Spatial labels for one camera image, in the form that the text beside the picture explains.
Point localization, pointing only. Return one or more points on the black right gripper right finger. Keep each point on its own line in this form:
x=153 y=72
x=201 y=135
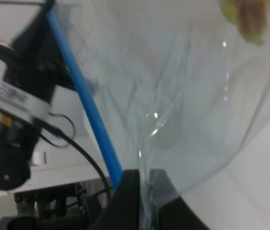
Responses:
x=170 y=211

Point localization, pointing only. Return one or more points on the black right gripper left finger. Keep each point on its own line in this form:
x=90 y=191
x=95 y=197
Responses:
x=122 y=212

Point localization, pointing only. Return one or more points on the clear zip bag blue strip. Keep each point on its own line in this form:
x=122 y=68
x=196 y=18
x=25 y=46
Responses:
x=171 y=84

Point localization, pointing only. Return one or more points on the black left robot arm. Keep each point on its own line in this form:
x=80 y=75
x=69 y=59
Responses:
x=17 y=138

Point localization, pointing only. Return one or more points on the purple eggplant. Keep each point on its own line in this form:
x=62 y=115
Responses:
x=248 y=16

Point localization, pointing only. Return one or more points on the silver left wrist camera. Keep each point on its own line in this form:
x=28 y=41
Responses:
x=26 y=89

